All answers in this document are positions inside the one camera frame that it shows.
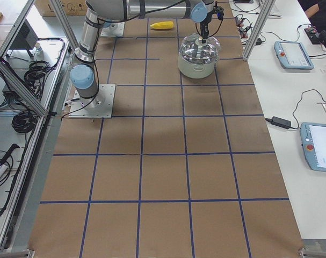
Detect yellow corn cob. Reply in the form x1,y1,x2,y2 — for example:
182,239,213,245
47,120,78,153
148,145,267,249
150,21,174,30

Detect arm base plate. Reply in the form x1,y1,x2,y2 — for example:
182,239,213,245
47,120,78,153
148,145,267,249
100,22,125,38
68,84,116,119

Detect cardboard box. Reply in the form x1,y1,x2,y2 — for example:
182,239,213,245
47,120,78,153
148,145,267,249
37,0,87,17

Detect near teach pendant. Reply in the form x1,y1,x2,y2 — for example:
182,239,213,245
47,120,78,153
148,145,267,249
300,123,326,172

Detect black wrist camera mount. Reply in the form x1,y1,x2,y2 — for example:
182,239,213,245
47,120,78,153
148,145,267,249
213,5,224,21

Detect teach pendant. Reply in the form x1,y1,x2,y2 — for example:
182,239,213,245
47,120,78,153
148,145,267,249
274,41,314,70
300,123,326,172

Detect pale green cooking pot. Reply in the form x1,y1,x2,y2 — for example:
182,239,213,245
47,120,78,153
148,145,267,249
178,56,217,79

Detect glass pot lid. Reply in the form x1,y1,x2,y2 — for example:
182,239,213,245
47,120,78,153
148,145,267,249
179,33,221,65

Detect far teach pendant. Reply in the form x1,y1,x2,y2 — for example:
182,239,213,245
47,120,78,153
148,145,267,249
274,41,314,70

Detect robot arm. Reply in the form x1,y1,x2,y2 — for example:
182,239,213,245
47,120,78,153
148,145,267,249
74,1,216,102
102,22,118,34

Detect black power adapter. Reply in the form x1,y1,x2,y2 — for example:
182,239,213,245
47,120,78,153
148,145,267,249
270,116,291,129

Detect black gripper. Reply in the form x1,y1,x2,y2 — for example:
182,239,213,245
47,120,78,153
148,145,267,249
200,11,214,43

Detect aluminium frame post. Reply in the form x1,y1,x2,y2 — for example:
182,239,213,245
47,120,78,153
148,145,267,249
242,0,275,61

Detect black coiled cables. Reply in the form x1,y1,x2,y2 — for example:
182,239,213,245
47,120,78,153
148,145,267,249
11,110,36,134

